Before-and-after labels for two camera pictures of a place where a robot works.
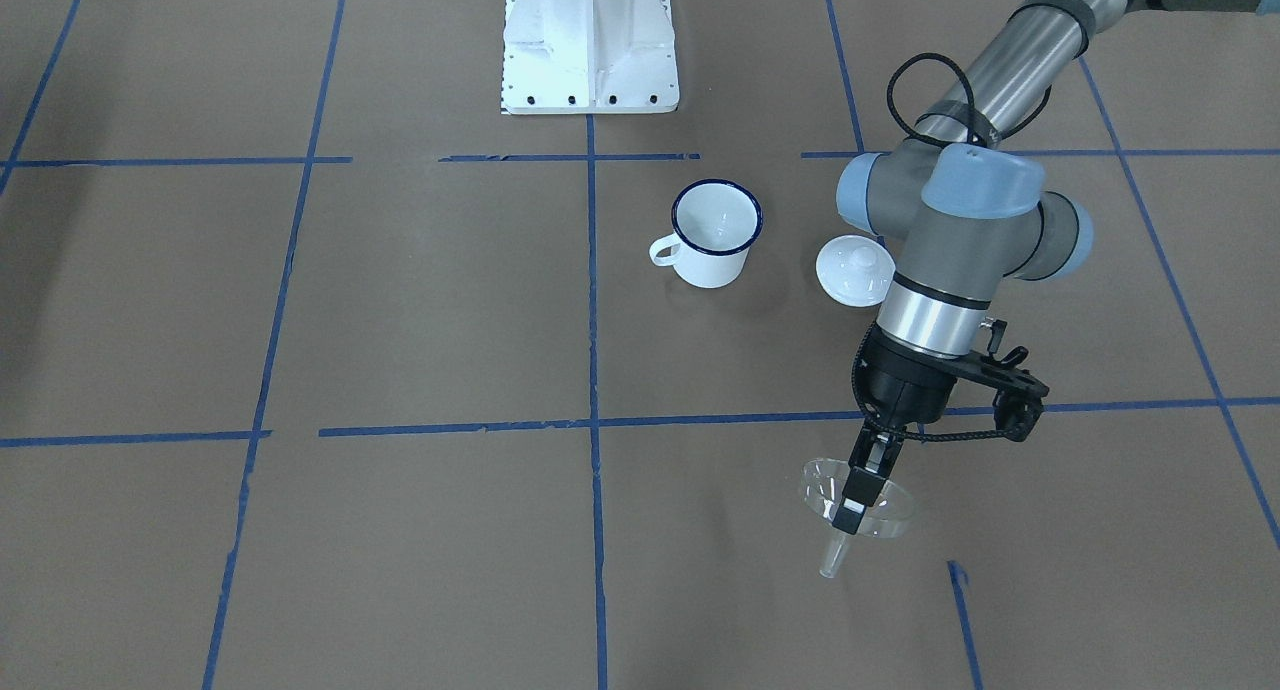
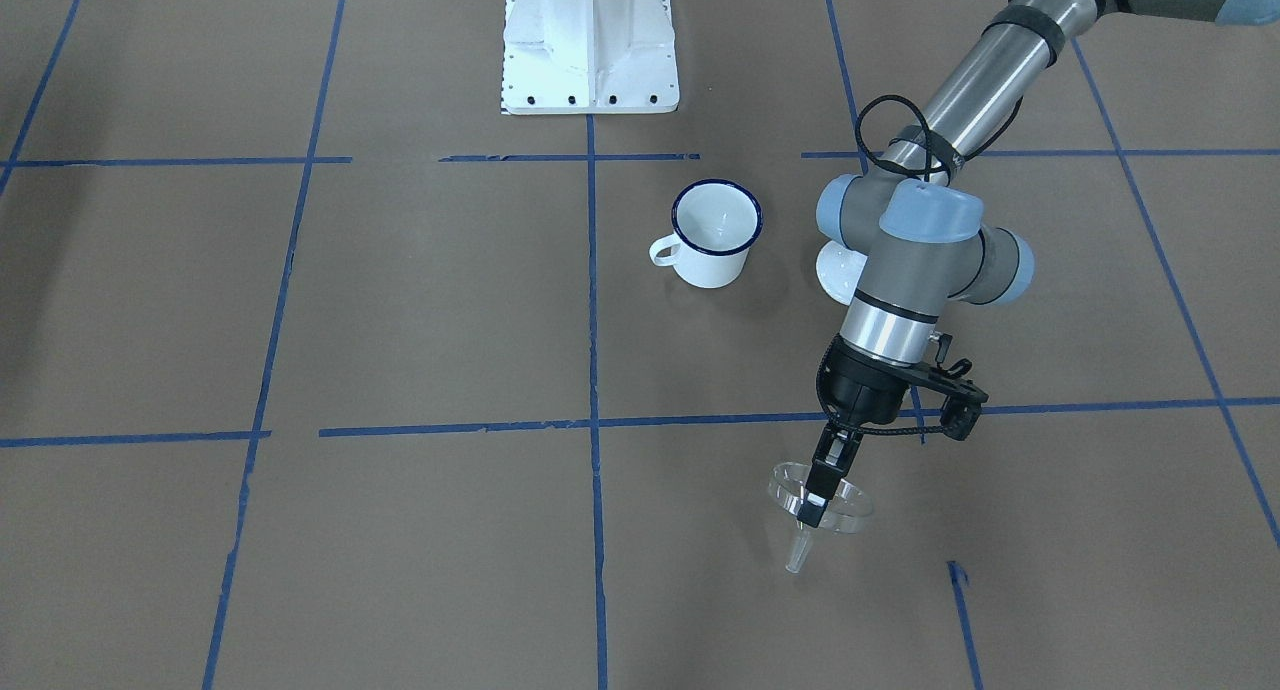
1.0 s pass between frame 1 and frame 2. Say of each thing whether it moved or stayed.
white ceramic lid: stayed
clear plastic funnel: moved
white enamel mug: stayed
